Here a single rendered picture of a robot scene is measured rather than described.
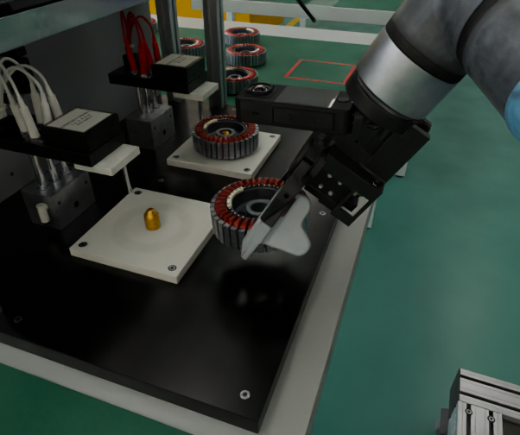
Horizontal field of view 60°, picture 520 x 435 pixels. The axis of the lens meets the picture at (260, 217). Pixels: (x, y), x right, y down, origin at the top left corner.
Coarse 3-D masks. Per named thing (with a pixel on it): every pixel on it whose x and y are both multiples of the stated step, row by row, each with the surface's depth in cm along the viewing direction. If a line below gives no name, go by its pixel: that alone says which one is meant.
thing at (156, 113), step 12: (144, 108) 80; (156, 108) 80; (168, 108) 80; (132, 120) 76; (144, 120) 76; (156, 120) 77; (168, 120) 81; (132, 132) 78; (144, 132) 77; (156, 132) 78; (168, 132) 82; (132, 144) 80; (144, 144) 79; (156, 144) 79
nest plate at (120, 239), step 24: (144, 192) 66; (120, 216) 61; (168, 216) 61; (192, 216) 61; (96, 240) 57; (120, 240) 57; (144, 240) 57; (168, 240) 57; (192, 240) 57; (120, 264) 54; (144, 264) 53; (168, 264) 53
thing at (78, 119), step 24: (72, 120) 53; (96, 120) 53; (0, 144) 55; (24, 144) 53; (48, 144) 52; (72, 144) 51; (96, 144) 52; (120, 144) 56; (48, 168) 59; (96, 168) 52; (120, 168) 53
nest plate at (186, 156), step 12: (264, 132) 82; (192, 144) 78; (264, 144) 78; (276, 144) 80; (180, 156) 74; (192, 156) 74; (204, 156) 74; (252, 156) 74; (264, 156) 74; (192, 168) 73; (204, 168) 72; (216, 168) 71; (228, 168) 71; (240, 168) 71; (252, 168) 71
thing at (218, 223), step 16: (224, 192) 52; (240, 192) 53; (256, 192) 54; (272, 192) 53; (304, 192) 52; (224, 208) 49; (240, 208) 53; (256, 208) 52; (288, 208) 49; (224, 224) 47; (240, 224) 47; (304, 224) 49; (224, 240) 49; (240, 240) 47
